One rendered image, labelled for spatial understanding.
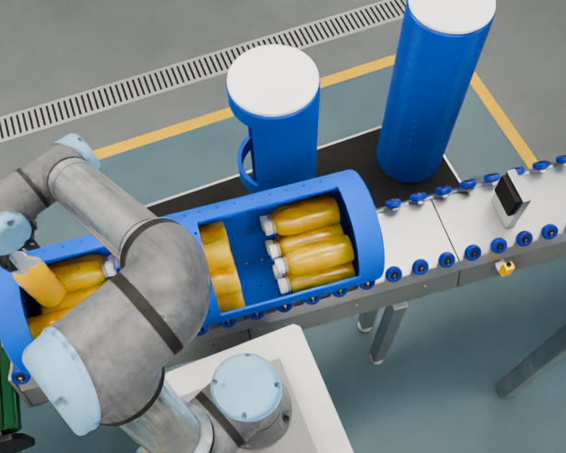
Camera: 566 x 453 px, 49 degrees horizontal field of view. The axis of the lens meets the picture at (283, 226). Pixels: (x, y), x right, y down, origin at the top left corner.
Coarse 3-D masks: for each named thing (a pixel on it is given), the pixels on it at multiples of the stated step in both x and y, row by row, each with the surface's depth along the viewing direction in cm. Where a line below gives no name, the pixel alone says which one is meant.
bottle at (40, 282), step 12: (24, 276) 127; (36, 276) 128; (48, 276) 132; (24, 288) 130; (36, 288) 131; (48, 288) 133; (60, 288) 139; (36, 300) 138; (48, 300) 137; (60, 300) 140
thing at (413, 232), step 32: (480, 192) 180; (544, 192) 180; (384, 224) 176; (416, 224) 176; (448, 224) 175; (480, 224) 175; (544, 224) 175; (416, 256) 171; (512, 256) 174; (544, 256) 177; (352, 288) 167; (416, 288) 172; (448, 288) 176; (288, 320) 167; (320, 320) 170; (192, 352) 166
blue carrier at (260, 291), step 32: (256, 192) 153; (288, 192) 148; (320, 192) 147; (352, 192) 145; (192, 224) 143; (256, 224) 166; (352, 224) 142; (64, 256) 140; (256, 256) 167; (384, 256) 146; (0, 288) 136; (256, 288) 164; (320, 288) 148; (0, 320) 134; (224, 320) 149
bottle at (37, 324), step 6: (72, 306) 146; (54, 312) 145; (60, 312) 144; (66, 312) 144; (30, 318) 144; (36, 318) 144; (42, 318) 144; (48, 318) 143; (54, 318) 143; (30, 324) 143; (36, 324) 143; (42, 324) 143; (48, 324) 143; (30, 330) 142; (36, 330) 142; (42, 330) 142; (36, 336) 142
